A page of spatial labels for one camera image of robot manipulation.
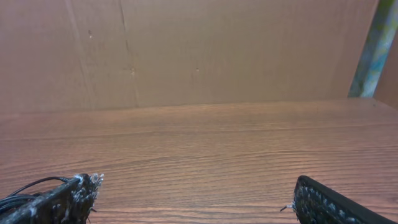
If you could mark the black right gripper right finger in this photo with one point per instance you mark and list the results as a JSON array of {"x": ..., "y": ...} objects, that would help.
[{"x": 316, "y": 203}]

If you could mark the green blue corner post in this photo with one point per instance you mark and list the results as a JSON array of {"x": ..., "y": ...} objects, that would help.
[{"x": 375, "y": 51}]

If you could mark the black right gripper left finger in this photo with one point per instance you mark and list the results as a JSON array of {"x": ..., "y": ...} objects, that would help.
[{"x": 70, "y": 202}]

